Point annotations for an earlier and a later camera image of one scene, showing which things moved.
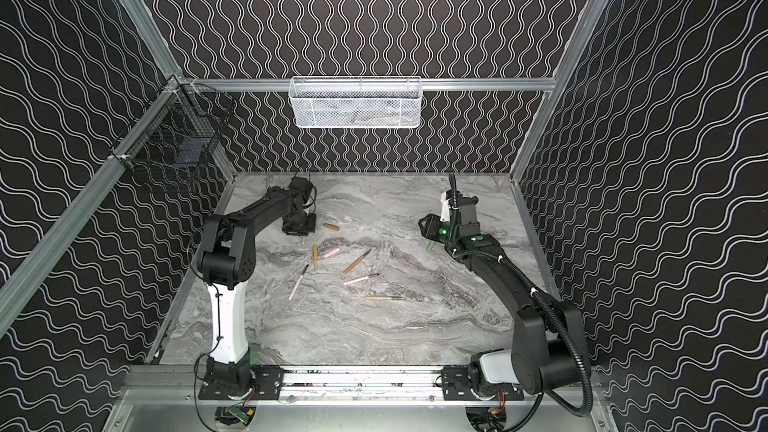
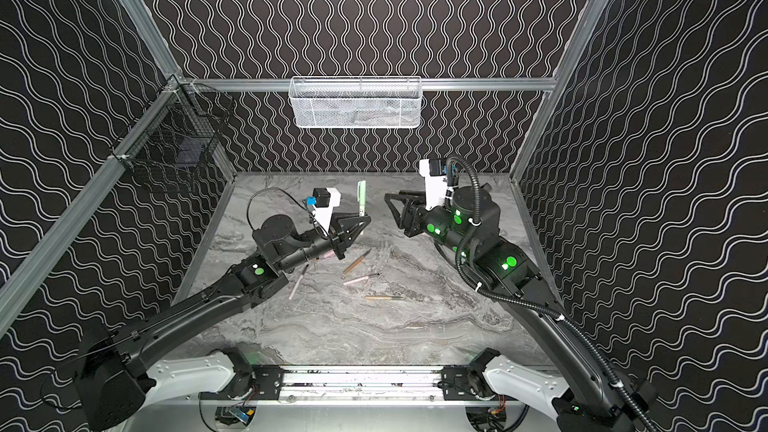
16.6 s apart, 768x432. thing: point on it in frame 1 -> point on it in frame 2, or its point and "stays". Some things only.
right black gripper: [432, 229] -> [417, 219]
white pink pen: [298, 282] stays
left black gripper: [297, 226] -> [335, 237]
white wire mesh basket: [355, 101] stays
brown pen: [353, 264] stays
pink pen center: [360, 279] stays
